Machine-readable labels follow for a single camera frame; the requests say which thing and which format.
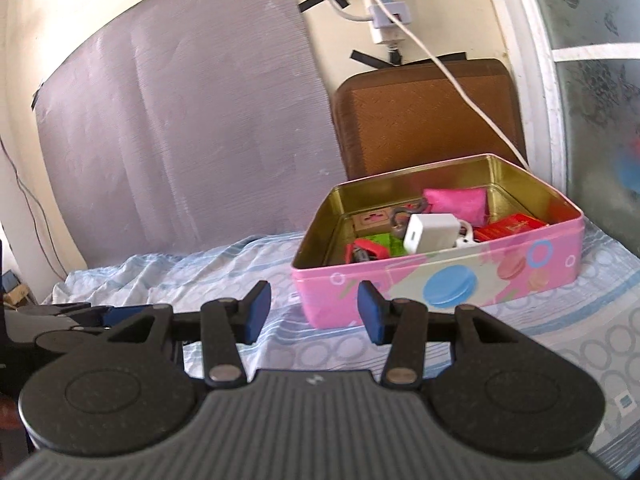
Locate red cigarette box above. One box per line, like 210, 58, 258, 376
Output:
472, 213, 550, 243

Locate green packet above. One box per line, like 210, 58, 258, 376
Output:
362, 232, 408, 259

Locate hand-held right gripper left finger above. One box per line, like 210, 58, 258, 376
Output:
107, 281, 272, 388

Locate frosted glass window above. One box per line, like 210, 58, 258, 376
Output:
492, 0, 640, 281

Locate beige socket panel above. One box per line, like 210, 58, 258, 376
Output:
352, 210, 396, 233

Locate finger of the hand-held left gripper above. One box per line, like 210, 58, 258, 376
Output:
47, 301, 148, 332

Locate small red clip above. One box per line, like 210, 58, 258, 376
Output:
345, 240, 391, 264

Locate blue patterned bed sheet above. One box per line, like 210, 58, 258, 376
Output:
42, 220, 640, 480

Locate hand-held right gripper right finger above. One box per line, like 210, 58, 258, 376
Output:
357, 281, 523, 388

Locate pink fabric pouch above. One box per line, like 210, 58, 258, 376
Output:
422, 186, 488, 227

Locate metal padlock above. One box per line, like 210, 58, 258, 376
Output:
390, 200, 431, 236

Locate white power strip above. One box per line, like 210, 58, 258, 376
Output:
360, 0, 413, 46

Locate wall cable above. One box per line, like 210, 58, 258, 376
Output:
0, 135, 68, 281

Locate white power cable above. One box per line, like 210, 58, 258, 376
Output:
390, 10, 532, 172

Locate wooden desk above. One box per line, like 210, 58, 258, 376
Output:
0, 285, 33, 311

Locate pink tin box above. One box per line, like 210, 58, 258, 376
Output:
291, 153, 585, 331

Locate white charger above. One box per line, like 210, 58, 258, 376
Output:
402, 213, 463, 256

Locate grey wall mat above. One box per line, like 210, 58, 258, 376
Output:
32, 0, 349, 271

